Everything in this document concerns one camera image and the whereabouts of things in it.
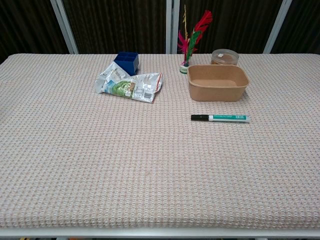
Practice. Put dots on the white and green marker body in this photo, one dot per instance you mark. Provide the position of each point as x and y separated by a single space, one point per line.
228 118

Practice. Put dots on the crumpled white snack bag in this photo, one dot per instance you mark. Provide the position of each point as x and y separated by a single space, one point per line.
127 86

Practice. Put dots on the beige woven tablecloth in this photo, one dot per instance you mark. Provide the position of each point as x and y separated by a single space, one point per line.
125 155

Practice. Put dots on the brown paper food container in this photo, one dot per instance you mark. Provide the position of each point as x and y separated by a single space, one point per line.
217 92

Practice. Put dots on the blue plastic organizer box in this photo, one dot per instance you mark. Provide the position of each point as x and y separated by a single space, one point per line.
127 61

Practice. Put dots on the colourful feather shuttlecock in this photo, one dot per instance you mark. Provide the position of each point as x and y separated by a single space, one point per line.
192 42

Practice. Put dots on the clear round plastic jar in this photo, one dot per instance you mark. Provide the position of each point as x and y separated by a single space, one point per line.
225 58

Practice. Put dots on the white partition frame post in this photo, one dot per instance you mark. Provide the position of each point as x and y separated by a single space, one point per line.
172 25
65 27
276 27

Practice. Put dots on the white table frame edge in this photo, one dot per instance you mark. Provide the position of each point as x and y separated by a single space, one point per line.
160 232

